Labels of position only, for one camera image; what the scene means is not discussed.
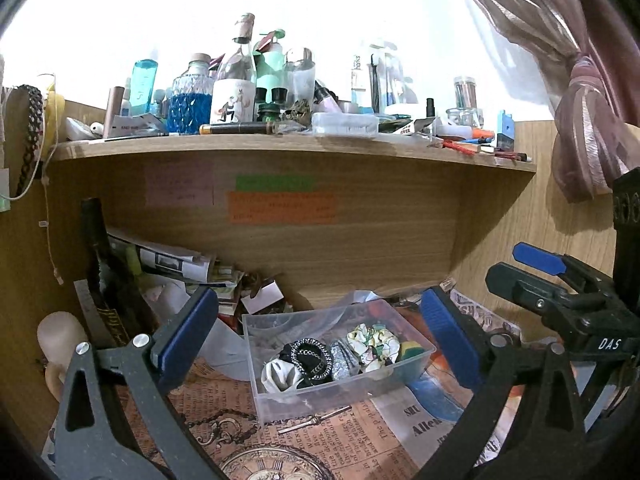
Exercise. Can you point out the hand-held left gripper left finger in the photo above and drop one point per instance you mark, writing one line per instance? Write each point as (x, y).
(187, 332)

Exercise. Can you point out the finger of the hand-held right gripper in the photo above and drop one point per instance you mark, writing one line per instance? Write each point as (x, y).
(522, 287)
(540, 259)

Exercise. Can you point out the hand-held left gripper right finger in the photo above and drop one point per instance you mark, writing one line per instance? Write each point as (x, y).
(450, 335)

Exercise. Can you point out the yellow green scrunchie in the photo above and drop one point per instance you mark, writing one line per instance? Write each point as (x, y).
(411, 349)

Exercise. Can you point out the white floral scrunchie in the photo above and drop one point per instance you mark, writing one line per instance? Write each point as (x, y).
(372, 347)

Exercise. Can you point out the grey glitter scrunchie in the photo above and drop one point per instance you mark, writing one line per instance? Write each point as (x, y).
(344, 360)

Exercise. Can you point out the clear plastic storage box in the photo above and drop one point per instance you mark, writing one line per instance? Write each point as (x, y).
(280, 405)

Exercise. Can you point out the white translucent plastic sheet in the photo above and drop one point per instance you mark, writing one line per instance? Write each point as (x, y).
(220, 345)

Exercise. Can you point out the pile of newspapers and books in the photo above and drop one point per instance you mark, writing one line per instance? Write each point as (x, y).
(170, 265)

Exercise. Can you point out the small white card box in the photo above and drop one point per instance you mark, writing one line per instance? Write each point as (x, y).
(261, 299)

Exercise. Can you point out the clear plastic bag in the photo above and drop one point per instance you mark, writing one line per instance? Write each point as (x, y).
(365, 297)

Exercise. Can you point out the dark wine bottle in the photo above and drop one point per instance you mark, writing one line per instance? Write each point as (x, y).
(107, 280)

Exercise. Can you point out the red pen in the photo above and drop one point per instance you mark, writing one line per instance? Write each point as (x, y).
(460, 147)

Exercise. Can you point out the orange marker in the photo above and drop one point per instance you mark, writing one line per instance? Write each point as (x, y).
(481, 134)

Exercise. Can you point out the vintage newspaper print mat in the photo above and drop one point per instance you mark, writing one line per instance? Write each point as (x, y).
(350, 440)

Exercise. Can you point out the pink sticky note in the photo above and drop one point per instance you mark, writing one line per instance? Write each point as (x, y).
(179, 185)

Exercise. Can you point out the pink striped curtain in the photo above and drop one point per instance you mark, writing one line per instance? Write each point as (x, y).
(585, 110)

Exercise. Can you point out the orange sticky note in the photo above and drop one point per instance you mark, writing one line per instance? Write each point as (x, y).
(282, 207)

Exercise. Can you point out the green sticky note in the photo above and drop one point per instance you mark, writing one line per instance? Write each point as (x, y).
(275, 183)

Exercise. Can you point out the glass jar with lid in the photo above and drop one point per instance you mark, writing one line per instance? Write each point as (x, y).
(465, 102)

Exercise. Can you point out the wooden shelf board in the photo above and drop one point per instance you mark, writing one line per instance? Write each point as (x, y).
(280, 147)

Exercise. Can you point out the dark pen with gold ends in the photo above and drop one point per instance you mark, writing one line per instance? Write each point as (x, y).
(235, 128)

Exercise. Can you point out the white carton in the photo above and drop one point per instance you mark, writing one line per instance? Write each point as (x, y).
(140, 125)

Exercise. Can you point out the blue liquid glass bottle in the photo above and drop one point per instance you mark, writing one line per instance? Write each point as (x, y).
(190, 105)

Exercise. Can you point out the brown cardboard tube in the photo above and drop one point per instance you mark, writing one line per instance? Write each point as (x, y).
(114, 112)

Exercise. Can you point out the clear rectangular plastic case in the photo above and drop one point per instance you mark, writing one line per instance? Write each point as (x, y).
(345, 124)

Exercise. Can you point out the clear blister tool pack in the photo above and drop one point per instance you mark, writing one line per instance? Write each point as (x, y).
(382, 80)

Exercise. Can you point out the clear bottle with white label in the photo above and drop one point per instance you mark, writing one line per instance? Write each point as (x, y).
(232, 95)

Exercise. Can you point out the black ink bottle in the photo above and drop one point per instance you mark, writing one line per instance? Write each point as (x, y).
(278, 97)
(261, 99)

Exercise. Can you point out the light blue bottle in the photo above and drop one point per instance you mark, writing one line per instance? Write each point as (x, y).
(145, 87)

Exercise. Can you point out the brown braided band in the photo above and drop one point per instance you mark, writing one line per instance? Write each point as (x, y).
(31, 135)

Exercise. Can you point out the yellow plastic holder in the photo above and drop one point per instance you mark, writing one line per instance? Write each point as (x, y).
(56, 110)

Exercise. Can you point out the mint green pump bottle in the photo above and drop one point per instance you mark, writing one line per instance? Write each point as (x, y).
(270, 70)

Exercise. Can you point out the small clear bottle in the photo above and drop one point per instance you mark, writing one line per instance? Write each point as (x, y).
(302, 80)

